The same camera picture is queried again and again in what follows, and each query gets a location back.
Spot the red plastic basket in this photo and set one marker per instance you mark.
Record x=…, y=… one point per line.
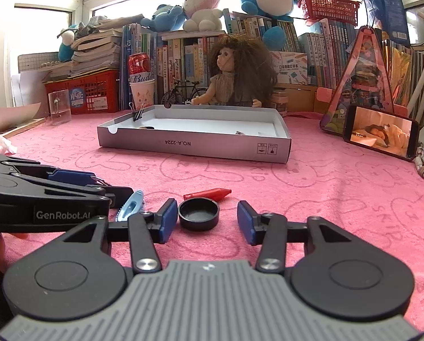
x=329, y=9

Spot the stack of worn books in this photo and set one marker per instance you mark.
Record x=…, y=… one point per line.
x=98, y=46

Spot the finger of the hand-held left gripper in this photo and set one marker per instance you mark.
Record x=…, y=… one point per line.
x=71, y=177
x=87, y=191

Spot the small blue bear plush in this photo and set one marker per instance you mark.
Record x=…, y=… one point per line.
x=164, y=17

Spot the clear acrylic block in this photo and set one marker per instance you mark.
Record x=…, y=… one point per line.
x=60, y=108

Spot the grey cardboard box tray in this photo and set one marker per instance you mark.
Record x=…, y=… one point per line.
x=197, y=145

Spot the wooden board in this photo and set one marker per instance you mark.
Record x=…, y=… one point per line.
x=16, y=120

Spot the pink rabbit plush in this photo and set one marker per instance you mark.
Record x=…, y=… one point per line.
x=201, y=0

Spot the brown-haired doll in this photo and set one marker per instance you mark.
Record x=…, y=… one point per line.
x=247, y=71

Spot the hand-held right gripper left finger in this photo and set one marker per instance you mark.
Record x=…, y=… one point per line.
x=167, y=220

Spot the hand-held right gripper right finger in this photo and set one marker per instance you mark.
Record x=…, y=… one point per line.
x=247, y=223

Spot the red crayon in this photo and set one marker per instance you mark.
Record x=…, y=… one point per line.
x=206, y=193

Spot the white paper sheet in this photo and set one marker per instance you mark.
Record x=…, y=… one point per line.
x=27, y=88

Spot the tall blue carton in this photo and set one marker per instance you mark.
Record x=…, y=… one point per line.
x=389, y=14

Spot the white cat-print paper cup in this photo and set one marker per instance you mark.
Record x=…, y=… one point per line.
x=142, y=94

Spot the black smartphone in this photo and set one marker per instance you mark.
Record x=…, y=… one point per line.
x=379, y=133

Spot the red plastic crate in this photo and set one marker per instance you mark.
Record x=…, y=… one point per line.
x=91, y=92

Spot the small glass jar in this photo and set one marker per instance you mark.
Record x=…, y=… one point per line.
x=279, y=103

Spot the yellow wooden box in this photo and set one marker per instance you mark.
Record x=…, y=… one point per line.
x=300, y=97

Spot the row of upright books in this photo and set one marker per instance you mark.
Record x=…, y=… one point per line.
x=183, y=60

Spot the white stationery-print box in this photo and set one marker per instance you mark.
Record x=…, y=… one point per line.
x=290, y=67

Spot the black round cap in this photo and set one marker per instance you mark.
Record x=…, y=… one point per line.
x=199, y=215
x=147, y=127

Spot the white grid board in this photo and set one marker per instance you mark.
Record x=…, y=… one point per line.
x=38, y=62

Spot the black binder clip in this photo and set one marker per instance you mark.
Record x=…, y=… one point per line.
x=138, y=115

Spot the blue penguin plush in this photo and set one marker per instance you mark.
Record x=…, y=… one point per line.
x=66, y=46

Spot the red drink can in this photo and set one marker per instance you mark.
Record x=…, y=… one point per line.
x=139, y=65

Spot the pink triangular toy package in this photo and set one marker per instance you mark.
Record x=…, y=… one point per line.
x=364, y=78

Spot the black miniature bicycle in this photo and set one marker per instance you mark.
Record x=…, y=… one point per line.
x=169, y=97

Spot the light blue clip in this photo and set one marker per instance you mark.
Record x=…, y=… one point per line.
x=130, y=206

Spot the row of glossy thin books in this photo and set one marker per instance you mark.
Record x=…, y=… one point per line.
x=400, y=67

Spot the pink printed tablecloth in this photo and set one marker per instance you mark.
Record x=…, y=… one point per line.
x=340, y=191

